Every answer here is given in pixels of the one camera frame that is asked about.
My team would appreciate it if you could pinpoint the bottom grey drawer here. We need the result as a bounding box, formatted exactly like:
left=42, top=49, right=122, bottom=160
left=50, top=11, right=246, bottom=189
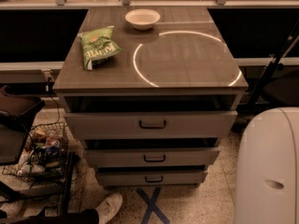
left=95, top=169, right=207, bottom=187

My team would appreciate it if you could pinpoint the black office chair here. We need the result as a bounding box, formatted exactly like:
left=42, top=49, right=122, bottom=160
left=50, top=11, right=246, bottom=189
left=231, top=19, right=299, bottom=134

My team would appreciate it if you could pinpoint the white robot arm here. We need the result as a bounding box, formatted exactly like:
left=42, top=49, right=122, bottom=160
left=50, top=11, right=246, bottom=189
left=234, top=107, right=299, bottom=224

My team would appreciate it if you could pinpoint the grey drawer cabinet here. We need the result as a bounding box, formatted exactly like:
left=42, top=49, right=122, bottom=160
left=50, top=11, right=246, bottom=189
left=53, top=7, right=248, bottom=174

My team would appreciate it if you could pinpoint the white sneaker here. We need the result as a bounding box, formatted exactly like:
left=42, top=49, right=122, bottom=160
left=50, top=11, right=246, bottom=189
left=95, top=192, right=123, bottom=224

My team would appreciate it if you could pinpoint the wire basket with snacks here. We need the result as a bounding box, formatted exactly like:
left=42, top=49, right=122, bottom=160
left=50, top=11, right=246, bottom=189
left=2, top=122, right=68, bottom=182

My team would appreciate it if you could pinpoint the dark brown chair left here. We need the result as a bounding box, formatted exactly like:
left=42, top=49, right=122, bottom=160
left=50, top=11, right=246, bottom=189
left=0, top=86, right=45, bottom=165

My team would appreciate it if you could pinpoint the top grey drawer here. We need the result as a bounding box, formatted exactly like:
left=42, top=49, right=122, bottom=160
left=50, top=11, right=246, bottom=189
left=65, top=111, right=237, bottom=140

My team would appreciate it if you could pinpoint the middle grey drawer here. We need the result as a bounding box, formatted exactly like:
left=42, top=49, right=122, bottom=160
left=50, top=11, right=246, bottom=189
left=84, top=147, right=220, bottom=168

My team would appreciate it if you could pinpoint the grey drawer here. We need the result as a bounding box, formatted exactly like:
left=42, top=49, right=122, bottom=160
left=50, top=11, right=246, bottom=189
left=65, top=111, right=237, bottom=140
left=84, top=147, right=220, bottom=168
left=95, top=169, right=207, bottom=187

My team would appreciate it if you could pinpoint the black cable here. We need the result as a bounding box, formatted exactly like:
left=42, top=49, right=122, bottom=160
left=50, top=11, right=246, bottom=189
left=46, top=77, right=62, bottom=126

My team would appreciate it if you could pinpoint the green kettle chips bag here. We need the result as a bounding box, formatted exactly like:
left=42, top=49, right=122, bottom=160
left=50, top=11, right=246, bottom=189
left=78, top=26, right=122, bottom=70

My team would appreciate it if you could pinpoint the white paper bowl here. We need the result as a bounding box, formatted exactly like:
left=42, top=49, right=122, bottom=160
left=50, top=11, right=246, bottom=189
left=125, top=9, right=161, bottom=31

